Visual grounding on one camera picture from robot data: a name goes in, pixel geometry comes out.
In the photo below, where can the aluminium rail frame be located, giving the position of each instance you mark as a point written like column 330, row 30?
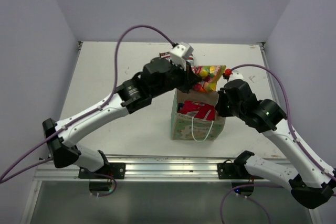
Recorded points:
column 148, row 169

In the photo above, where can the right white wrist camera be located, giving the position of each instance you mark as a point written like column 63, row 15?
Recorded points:
column 236, row 75

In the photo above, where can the blue Burts crisps bag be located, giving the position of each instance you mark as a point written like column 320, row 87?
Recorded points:
column 180, row 106

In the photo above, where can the pink Real crisps bag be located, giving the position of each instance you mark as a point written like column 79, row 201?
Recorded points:
column 199, row 110

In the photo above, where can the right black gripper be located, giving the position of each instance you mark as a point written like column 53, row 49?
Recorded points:
column 219, row 106

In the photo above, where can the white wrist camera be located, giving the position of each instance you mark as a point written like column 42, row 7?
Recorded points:
column 236, row 75
column 184, row 46

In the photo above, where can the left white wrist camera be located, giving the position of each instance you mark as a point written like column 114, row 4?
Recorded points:
column 184, row 46

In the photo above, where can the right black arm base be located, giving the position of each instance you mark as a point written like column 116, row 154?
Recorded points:
column 229, row 169

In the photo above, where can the green printed paper bag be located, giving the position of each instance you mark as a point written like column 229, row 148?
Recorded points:
column 187, row 128

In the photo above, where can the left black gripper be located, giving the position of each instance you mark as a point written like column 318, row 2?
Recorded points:
column 189, row 77

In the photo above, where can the red orange snack bag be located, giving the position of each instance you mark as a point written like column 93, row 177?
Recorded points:
column 164, row 54

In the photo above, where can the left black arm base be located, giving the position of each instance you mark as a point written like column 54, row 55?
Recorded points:
column 115, row 170

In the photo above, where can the orange Fox's candy bag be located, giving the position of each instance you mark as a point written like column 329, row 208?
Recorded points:
column 210, row 76

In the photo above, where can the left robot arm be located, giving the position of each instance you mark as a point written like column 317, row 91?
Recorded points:
column 158, row 77

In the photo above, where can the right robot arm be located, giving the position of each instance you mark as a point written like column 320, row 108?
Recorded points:
column 311, row 180

